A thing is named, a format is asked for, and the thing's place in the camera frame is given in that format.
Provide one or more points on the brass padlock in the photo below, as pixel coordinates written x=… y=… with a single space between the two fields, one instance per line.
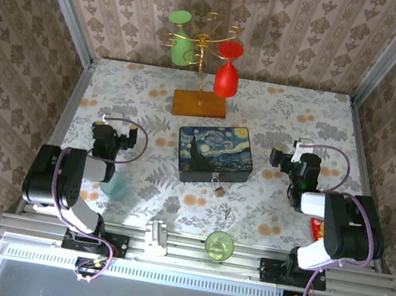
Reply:
x=219 y=191

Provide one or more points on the small metal key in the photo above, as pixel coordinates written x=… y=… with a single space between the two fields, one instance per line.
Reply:
x=226 y=212

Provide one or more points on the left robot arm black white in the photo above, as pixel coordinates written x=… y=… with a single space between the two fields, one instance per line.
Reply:
x=44 y=183

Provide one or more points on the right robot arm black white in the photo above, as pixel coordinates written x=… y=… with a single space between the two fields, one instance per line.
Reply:
x=351 y=234

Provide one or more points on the translucent blue cup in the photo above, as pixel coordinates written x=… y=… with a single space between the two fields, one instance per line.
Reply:
x=117 y=189

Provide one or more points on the floral tablecloth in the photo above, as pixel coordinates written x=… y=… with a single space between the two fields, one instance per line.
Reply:
x=266 y=106

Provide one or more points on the starry night painted box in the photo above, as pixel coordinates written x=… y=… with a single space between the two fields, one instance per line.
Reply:
x=216 y=151

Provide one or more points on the red snack packet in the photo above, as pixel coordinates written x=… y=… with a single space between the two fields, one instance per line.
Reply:
x=317 y=230

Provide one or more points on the gold glass rack wooden base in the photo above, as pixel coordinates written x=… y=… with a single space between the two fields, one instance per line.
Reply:
x=199 y=108

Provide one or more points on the red wine glass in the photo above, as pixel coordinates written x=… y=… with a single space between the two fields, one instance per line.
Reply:
x=226 y=80

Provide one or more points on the green wine glass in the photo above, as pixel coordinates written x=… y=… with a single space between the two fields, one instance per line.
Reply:
x=180 y=52

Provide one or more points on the clear green plastic cup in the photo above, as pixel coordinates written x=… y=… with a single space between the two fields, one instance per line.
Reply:
x=219 y=248

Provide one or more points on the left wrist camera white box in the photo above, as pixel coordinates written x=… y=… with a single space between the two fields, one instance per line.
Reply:
x=115 y=121

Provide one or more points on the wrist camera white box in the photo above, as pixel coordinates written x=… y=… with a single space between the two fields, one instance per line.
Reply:
x=301 y=147
x=115 y=121

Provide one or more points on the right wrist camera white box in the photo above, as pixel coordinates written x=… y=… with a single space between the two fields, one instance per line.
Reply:
x=301 y=147

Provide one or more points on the white plastic bracket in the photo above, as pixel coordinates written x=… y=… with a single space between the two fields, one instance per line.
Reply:
x=156 y=240

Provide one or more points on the aluminium front rail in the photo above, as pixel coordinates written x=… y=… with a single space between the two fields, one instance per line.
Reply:
x=187 y=254

